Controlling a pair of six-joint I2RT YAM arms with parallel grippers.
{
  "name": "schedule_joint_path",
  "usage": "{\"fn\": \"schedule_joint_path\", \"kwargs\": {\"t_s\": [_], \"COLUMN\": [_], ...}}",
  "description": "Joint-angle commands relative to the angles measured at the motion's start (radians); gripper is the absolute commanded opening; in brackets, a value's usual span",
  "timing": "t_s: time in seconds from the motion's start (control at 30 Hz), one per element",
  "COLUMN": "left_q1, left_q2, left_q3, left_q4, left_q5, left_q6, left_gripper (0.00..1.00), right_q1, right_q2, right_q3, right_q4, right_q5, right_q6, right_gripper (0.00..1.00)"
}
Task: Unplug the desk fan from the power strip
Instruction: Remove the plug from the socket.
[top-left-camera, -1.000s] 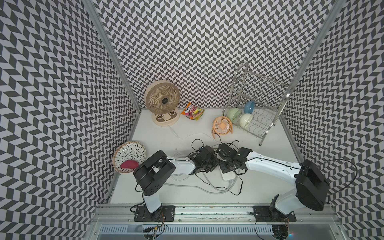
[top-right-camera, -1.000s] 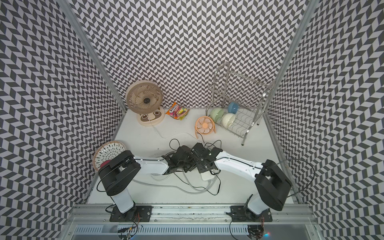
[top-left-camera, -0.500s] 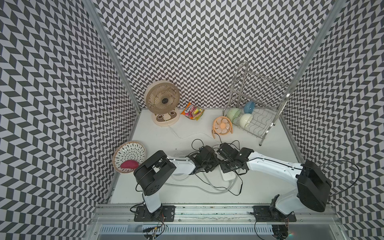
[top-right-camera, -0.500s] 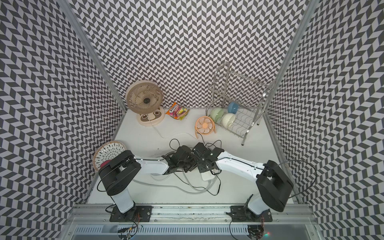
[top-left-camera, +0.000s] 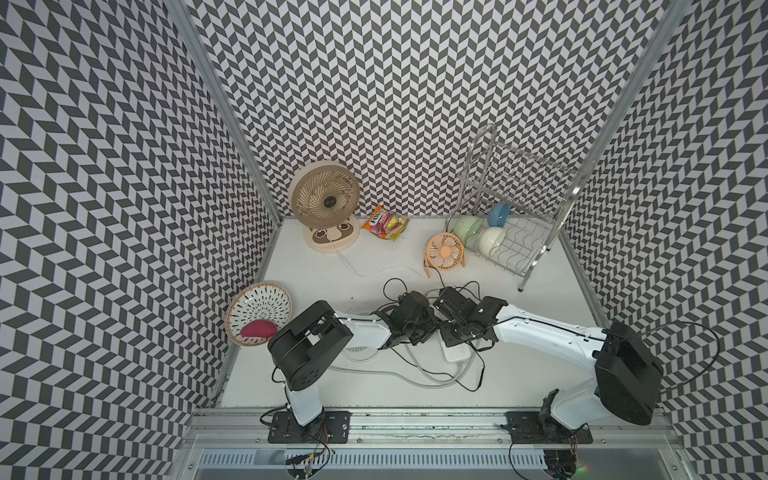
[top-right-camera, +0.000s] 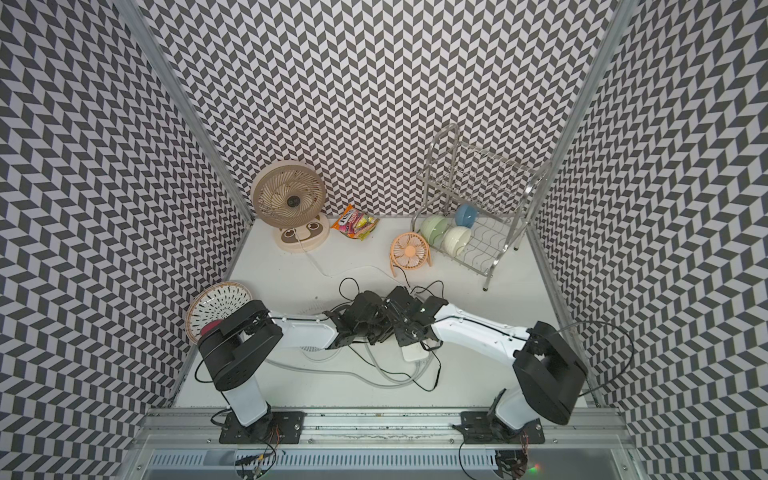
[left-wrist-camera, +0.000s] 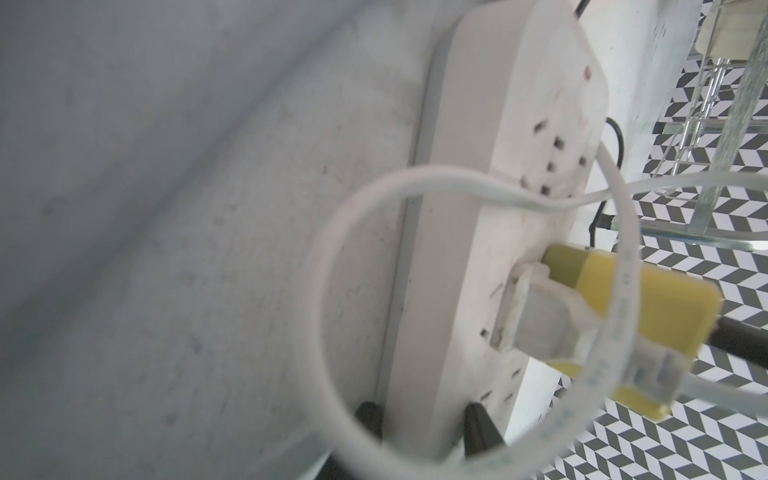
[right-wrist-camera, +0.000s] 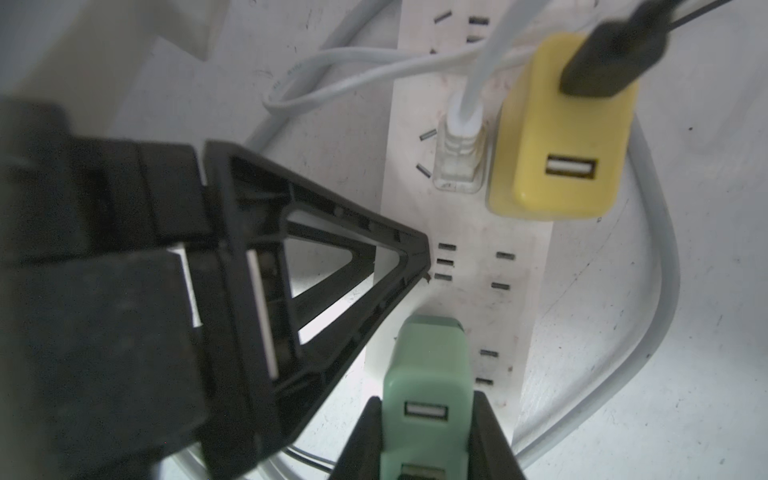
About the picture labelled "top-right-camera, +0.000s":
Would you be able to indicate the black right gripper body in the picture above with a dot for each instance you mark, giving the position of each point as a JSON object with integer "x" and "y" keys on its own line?
{"x": 402, "y": 335}

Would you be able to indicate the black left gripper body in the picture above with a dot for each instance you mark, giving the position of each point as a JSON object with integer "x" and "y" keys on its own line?
{"x": 378, "y": 331}

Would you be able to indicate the white power strip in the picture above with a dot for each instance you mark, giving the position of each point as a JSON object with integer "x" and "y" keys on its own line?
{"x": 414, "y": 353}

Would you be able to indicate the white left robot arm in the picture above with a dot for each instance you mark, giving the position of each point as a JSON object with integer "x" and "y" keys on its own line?
{"x": 233, "y": 349}

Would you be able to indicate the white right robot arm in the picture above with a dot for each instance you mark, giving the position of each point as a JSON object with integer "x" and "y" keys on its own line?
{"x": 550, "y": 375}

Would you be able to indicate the small orange desk fan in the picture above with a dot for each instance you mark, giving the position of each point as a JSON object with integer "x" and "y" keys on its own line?
{"x": 409, "y": 251}

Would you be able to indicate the beige panda desk fan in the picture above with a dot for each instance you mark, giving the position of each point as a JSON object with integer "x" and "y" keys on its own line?
{"x": 290, "y": 197}

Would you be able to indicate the colourful snack bag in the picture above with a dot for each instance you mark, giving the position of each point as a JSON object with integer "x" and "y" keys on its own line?
{"x": 355, "y": 223}

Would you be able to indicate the cream ceramic bowl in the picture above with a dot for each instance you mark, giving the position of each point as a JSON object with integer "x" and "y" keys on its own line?
{"x": 455, "y": 240}

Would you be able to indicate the green ceramic bowl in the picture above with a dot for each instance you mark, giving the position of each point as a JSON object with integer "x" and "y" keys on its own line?
{"x": 433, "y": 228}

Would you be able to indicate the silver metal dish rack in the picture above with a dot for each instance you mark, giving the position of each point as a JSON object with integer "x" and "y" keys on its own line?
{"x": 503, "y": 192}

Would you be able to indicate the woven patterned basket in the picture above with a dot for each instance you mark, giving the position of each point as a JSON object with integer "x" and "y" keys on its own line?
{"x": 215, "y": 303}

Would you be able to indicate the pink object in basket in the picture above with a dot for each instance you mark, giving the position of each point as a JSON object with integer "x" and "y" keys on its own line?
{"x": 209, "y": 327}

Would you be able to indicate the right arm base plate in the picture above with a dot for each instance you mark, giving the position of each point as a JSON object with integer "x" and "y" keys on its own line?
{"x": 478, "y": 427}

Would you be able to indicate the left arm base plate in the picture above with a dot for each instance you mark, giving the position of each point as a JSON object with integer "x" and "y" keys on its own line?
{"x": 281, "y": 427}

